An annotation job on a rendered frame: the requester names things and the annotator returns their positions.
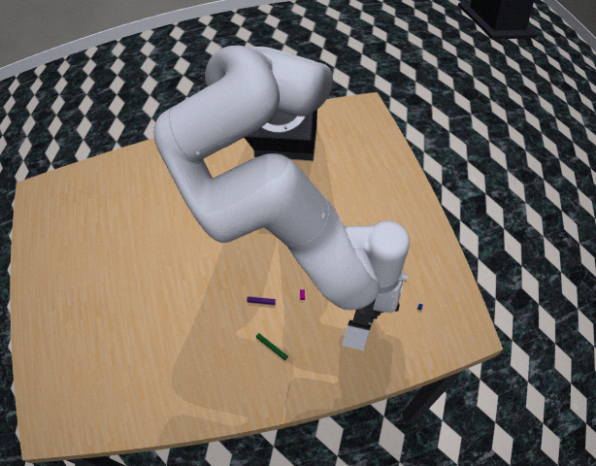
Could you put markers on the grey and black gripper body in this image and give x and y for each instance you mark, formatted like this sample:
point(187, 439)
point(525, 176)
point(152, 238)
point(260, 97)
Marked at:
point(388, 303)

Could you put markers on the dark green rod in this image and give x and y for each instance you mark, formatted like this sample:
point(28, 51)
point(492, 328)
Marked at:
point(271, 346)

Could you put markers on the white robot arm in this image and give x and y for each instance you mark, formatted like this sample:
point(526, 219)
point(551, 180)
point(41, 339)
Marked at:
point(270, 191)

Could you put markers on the purple rod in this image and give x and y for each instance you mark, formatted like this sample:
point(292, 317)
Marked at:
point(259, 300)

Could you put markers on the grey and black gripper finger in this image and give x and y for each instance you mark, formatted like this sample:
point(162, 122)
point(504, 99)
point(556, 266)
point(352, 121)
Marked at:
point(375, 314)

